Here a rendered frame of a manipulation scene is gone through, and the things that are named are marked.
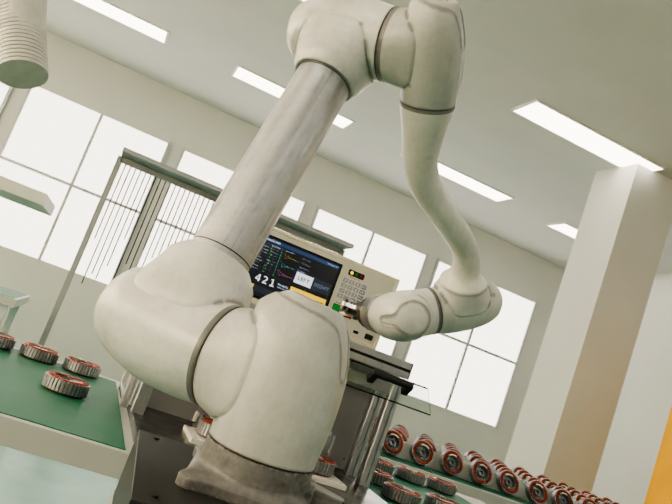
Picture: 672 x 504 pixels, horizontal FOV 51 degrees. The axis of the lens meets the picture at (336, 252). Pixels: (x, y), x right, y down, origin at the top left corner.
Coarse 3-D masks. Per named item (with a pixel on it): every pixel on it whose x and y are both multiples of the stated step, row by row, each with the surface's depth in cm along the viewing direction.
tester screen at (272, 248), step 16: (272, 240) 185; (272, 256) 185; (288, 256) 186; (304, 256) 188; (272, 272) 185; (288, 272) 186; (304, 272) 187; (320, 272) 189; (336, 272) 190; (272, 288) 185; (288, 288) 186; (304, 288) 187
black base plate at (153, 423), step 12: (132, 420) 162; (144, 420) 163; (156, 420) 169; (168, 420) 176; (180, 420) 183; (132, 432) 154; (156, 432) 154; (168, 432) 159; (180, 432) 165; (192, 444) 156; (336, 468) 199; (348, 480) 186; (336, 492) 162; (348, 492) 168; (360, 492) 174; (372, 492) 181
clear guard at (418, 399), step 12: (348, 372) 163; (360, 372) 165; (348, 384) 160; (360, 384) 162; (372, 384) 164; (384, 384) 166; (384, 396) 163; (396, 396) 165; (408, 396) 167; (420, 396) 169; (420, 408) 166
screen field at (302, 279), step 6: (300, 276) 187; (306, 276) 188; (300, 282) 187; (306, 282) 187; (312, 282) 188; (318, 282) 189; (324, 282) 189; (312, 288) 188; (318, 288) 188; (324, 288) 189
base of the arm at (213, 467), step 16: (208, 448) 93; (224, 448) 91; (192, 464) 93; (208, 464) 92; (224, 464) 90; (240, 464) 90; (256, 464) 89; (176, 480) 88; (192, 480) 88; (208, 480) 88; (224, 480) 89; (240, 480) 89; (256, 480) 89; (272, 480) 90; (288, 480) 91; (304, 480) 93; (224, 496) 88; (240, 496) 88; (256, 496) 89; (272, 496) 90; (288, 496) 91; (304, 496) 94; (320, 496) 96; (336, 496) 97
